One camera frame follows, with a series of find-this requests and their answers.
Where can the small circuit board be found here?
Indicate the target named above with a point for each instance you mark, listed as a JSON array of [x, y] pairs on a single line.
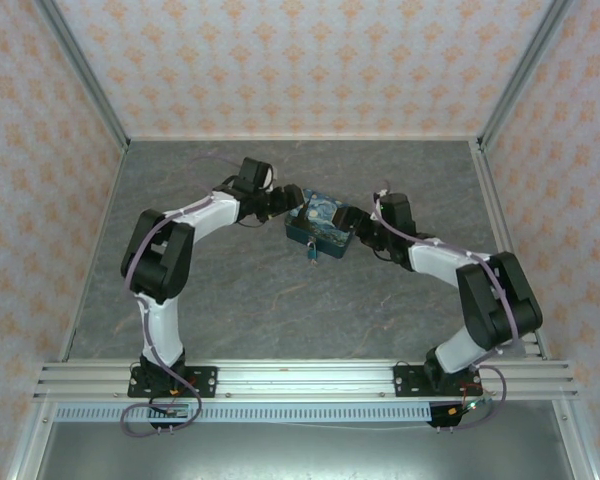
[[172, 411], [475, 405]]

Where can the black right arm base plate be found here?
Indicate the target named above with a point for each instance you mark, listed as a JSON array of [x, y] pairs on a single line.
[[410, 381]]

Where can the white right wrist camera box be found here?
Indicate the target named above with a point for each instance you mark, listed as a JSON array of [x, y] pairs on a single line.
[[382, 192]]

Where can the wide aluminium mounting rail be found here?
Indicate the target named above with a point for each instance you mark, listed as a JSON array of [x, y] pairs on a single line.
[[305, 380]]

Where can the starry night print tin box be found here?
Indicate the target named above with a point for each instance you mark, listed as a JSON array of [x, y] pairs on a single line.
[[320, 225]]

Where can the aluminium table side rail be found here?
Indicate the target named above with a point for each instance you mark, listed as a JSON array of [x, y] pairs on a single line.
[[495, 210]]

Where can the aluminium corner post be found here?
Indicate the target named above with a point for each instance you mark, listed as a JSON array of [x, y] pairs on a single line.
[[522, 75], [87, 80]]

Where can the aluminium frame bar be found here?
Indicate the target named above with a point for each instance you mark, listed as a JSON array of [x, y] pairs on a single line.
[[575, 445], [30, 445]]

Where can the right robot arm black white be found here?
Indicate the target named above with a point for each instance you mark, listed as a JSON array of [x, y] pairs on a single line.
[[495, 300]]

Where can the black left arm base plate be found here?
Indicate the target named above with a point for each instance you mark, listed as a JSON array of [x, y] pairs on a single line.
[[202, 382]]

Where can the small blue padlock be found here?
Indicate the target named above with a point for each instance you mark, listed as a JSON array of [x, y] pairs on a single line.
[[312, 254]]

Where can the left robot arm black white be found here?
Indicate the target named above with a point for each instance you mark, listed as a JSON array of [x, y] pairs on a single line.
[[160, 325]]

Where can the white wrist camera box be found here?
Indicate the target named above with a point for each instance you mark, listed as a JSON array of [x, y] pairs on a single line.
[[271, 177], [382, 192]]

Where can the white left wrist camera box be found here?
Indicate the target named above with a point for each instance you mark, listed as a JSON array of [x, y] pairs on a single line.
[[271, 177]]

